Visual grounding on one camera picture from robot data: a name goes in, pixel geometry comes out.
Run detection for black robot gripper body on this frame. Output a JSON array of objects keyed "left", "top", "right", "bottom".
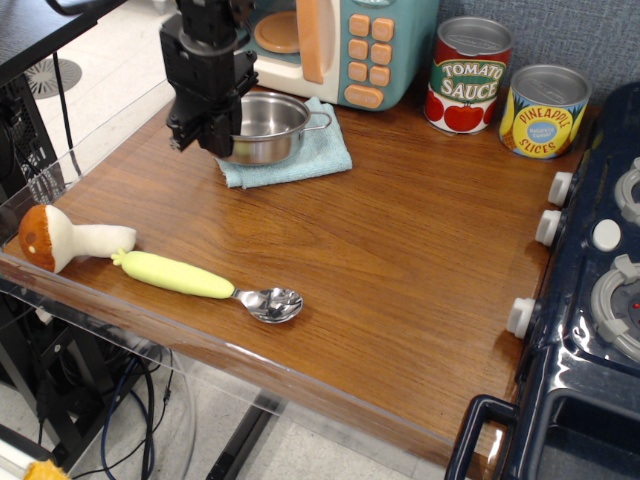
[{"left": 160, "top": 12, "right": 257, "bottom": 150}]

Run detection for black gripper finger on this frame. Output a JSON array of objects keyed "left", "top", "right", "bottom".
[
  {"left": 229, "top": 95, "right": 242, "bottom": 136},
  {"left": 198, "top": 111, "right": 234, "bottom": 158}
]

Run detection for silver steel pot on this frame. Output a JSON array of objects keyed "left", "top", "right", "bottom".
[{"left": 214, "top": 92, "right": 333, "bottom": 166}]

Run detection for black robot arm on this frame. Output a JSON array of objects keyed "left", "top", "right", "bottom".
[{"left": 160, "top": 1, "right": 258, "bottom": 158}]

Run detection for light blue rag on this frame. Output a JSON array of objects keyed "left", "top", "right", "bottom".
[{"left": 216, "top": 97, "right": 352, "bottom": 189}]

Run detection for teal toy microwave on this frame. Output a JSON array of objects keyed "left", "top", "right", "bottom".
[{"left": 239, "top": 0, "right": 440, "bottom": 111}]

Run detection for plush mushroom toy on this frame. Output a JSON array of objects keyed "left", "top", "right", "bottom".
[{"left": 18, "top": 205, "right": 137, "bottom": 273}]

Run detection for tomato sauce can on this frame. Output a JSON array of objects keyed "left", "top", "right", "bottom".
[{"left": 424, "top": 16, "right": 514, "bottom": 134}]

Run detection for clear acrylic table guard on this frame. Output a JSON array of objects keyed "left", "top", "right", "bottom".
[{"left": 2, "top": 50, "right": 452, "bottom": 465}]

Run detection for black side table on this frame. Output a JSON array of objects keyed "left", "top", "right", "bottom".
[{"left": 1, "top": 1, "right": 127, "bottom": 470}]

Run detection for pineapple slices can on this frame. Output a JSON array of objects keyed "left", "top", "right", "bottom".
[{"left": 499, "top": 64, "right": 592, "bottom": 160}]

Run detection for dark blue toy stove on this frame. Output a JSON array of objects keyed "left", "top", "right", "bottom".
[{"left": 446, "top": 83, "right": 639, "bottom": 479}]

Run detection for spoon with green handle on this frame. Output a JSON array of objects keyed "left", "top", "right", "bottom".
[{"left": 111, "top": 249, "right": 304, "bottom": 324}]

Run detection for black cable bundle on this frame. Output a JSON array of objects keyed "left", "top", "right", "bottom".
[{"left": 29, "top": 344, "right": 176, "bottom": 480}]

